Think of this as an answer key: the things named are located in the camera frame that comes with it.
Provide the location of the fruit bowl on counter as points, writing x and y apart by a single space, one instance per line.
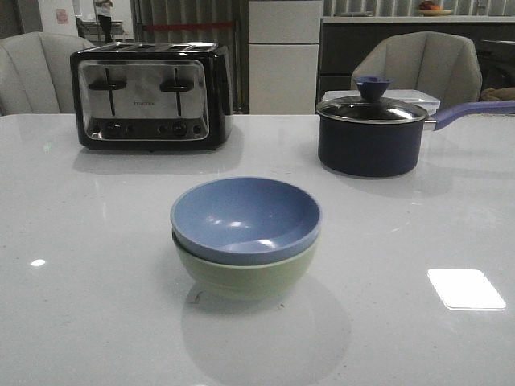
431 9

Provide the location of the white refrigerator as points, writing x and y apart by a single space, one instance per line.
283 56

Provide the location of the beige armchair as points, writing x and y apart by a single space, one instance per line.
35 72
441 65

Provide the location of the metal trolley cart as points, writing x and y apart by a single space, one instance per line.
87 18

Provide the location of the green bowl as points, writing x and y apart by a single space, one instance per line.
246 282

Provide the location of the person in white shirt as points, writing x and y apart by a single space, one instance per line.
103 12

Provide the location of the clear plastic storage box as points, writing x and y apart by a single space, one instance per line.
429 103

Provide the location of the glass pot lid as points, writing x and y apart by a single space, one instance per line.
370 106

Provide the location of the beige armchair right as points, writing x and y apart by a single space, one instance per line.
441 65

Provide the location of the dark blue saucepan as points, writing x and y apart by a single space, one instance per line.
387 150

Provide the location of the beige armchair left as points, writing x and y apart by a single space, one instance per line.
35 72

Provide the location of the red barrier belt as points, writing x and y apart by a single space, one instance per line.
188 26

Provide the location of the black chrome four-slot toaster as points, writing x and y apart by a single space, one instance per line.
152 96

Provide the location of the blue bowl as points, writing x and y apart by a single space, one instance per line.
245 220

